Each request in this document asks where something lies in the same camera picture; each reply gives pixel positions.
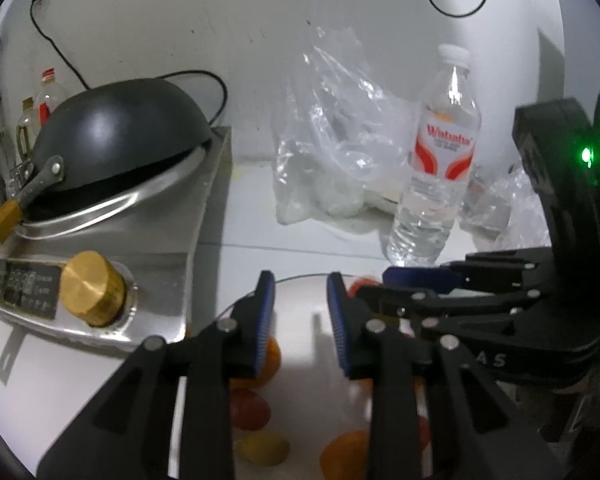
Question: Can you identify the mandarin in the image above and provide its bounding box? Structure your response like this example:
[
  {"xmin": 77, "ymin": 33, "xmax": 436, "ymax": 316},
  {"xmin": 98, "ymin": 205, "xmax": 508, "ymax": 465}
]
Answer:
[
  {"xmin": 230, "ymin": 337, "xmax": 283, "ymax": 392},
  {"xmin": 319, "ymin": 430, "xmax": 372, "ymax": 480}
]

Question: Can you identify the clear water bottle red label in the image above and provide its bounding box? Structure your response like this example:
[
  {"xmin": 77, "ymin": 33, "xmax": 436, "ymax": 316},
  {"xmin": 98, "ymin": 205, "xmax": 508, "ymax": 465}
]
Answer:
[{"xmin": 386, "ymin": 44, "xmax": 483, "ymax": 267}]

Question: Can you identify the crumpled clear plastic wrap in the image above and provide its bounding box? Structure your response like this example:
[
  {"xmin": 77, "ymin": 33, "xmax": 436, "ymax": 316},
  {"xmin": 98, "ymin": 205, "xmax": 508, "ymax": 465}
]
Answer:
[{"xmin": 457, "ymin": 164, "xmax": 554, "ymax": 250}]

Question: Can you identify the tall clear plastic bag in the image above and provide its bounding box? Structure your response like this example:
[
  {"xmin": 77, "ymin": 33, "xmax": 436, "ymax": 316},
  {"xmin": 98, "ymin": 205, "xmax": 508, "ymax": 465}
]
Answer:
[{"xmin": 272, "ymin": 26, "xmax": 422, "ymax": 227}]

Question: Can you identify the dark oil bottle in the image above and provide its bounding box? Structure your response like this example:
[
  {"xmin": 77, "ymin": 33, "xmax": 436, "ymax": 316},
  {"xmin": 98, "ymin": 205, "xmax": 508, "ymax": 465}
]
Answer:
[{"xmin": 15, "ymin": 99, "xmax": 39, "ymax": 162}]

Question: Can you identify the yellow-green round fruit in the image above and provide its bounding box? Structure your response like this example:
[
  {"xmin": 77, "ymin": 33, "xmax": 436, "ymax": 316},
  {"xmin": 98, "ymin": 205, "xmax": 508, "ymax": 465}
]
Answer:
[{"xmin": 237, "ymin": 430, "xmax": 290, "ymax": 467}]

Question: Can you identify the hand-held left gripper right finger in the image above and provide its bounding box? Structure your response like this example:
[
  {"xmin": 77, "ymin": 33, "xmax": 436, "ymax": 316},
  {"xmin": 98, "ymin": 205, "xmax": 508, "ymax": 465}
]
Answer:
[{"xmin": 326, "ymin": 272, "xmax": 563, "ymax": 480}]

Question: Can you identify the black cooker power cable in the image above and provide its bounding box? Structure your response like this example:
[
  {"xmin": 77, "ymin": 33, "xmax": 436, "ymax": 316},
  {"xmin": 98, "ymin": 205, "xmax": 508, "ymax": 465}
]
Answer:
[{"xmin": 30, "ymin": 0, "xmax": 229, "ymax": 127}]

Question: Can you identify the brass cooker knob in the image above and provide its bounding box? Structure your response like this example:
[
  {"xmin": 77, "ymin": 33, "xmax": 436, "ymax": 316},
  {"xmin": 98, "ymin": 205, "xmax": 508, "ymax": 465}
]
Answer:
[{"xmin": 61, "ymin": 251, "xmax": 127, "ymax": 328}]

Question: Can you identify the black wok with wooden handle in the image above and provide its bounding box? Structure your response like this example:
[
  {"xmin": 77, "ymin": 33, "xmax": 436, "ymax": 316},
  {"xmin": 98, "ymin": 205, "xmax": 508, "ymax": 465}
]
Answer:
[{"xmin": 0, "ymin": 80, "xmax": 216, "ymax": 272}]

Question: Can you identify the steel induction cooker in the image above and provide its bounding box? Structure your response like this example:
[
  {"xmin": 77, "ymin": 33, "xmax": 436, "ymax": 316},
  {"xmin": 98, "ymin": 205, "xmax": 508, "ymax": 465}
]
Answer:
[{"xmin": 0, "ymin": 127, "xmax": 232, "ymax": 357}]

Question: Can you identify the red cherry tomato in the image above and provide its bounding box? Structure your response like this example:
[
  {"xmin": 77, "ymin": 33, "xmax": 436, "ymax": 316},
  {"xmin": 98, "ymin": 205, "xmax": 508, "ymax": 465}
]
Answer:
[
  {"xmin": 348, "ymin": 275, "xmax": 382, "ymax": 299},
  {"xmin": 417, "ymin": 414, "xmax": 432, "ymax": 454},
  {"xmin": 230, "ymin": 390, "xmax": 272, "ymax": 433}
]

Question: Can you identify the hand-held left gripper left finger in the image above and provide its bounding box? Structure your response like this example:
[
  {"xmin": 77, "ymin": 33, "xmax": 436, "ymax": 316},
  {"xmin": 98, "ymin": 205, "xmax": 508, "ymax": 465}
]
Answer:
[{"xmin": 36, "ymin": 270, "xmax": 276, "ymax": 480}]

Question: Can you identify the clear bottle with red label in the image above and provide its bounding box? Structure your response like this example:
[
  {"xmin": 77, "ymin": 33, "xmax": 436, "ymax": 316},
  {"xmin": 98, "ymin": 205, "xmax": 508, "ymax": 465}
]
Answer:
[{"xmin": 34, "ymin": 69, "xmax": 71, "ymax": 127}]

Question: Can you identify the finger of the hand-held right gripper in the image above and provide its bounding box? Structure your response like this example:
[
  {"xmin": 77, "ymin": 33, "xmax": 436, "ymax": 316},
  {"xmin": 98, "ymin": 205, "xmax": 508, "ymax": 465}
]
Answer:
[
  {"xmin": 355, "ymin": 284, "xmax": 557, "ymax": 355},
  {"xmin": 382, "ymin": 247, "xmax": 554, "ymax": 295}
]

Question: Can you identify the white plate with black rim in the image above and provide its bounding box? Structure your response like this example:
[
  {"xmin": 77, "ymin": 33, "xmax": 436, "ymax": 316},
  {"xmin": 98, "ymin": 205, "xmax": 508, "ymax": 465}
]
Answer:
[{"xmin": 186, "ymin": 272, "xmax": 433, "ymax": 480}]

